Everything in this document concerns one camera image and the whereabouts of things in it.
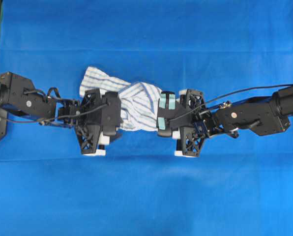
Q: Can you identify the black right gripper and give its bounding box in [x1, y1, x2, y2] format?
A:
[174, 89, 205, 157]

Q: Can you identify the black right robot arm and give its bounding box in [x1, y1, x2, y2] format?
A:
[170, 85, 293, 157]

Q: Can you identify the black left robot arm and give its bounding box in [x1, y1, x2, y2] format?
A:
[0, 72, 108, 156]

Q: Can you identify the blue table mat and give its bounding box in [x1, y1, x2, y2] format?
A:
[0, 0, 293, 236]

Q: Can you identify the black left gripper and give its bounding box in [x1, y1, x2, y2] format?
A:
[75, 88, 106, 156]

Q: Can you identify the blue striped white towel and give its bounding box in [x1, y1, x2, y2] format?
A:
[79, 66, 162, 132]

